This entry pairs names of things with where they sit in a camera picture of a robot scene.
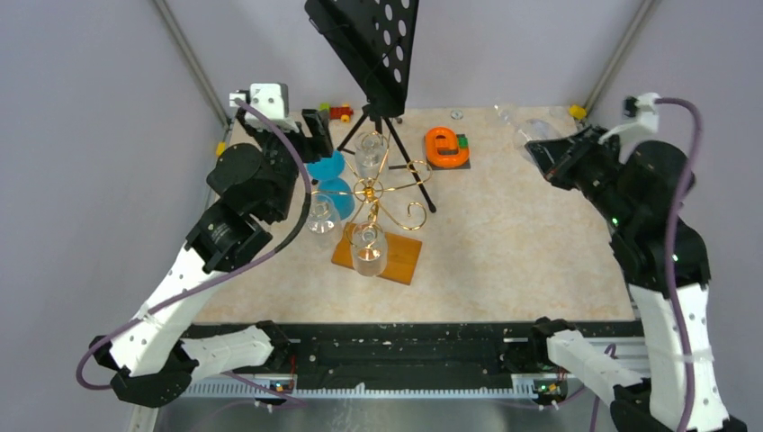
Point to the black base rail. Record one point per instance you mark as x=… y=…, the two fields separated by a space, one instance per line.
x=407 y=356

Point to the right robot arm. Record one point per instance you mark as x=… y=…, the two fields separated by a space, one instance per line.
x=666 y=269

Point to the black music stand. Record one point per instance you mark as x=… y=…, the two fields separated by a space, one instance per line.
x=374 y=40

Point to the yellow corner clamp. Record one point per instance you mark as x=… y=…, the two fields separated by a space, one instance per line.
x=577 y=112

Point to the orange tape dispenser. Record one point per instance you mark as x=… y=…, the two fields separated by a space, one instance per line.
x=447 y=150

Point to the gold wire glass rack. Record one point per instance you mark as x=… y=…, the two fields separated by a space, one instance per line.
x=368 y=192

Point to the blue plastic wine glass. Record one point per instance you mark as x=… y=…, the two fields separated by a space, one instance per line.
x=327 y=172

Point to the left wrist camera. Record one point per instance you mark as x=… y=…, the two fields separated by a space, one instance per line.
x=271 y=100

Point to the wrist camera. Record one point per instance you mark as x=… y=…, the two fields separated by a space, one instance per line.
x=641 y=119
x=271 y=100

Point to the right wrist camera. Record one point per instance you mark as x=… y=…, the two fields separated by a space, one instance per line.
x=641 y=119

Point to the clear wine glass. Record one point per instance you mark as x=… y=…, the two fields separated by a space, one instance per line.
x=370 y=152
x=323 y=218
x=525 y=130
x=369 y=249

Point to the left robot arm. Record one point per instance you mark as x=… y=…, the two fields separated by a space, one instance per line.
x=153 y=361

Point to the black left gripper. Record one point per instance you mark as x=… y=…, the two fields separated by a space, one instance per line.
x=318 y=146

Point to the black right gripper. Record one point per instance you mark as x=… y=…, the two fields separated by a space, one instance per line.
x=554 y=157

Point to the colourful toy train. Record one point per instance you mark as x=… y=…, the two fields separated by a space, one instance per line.
x=343 y=112

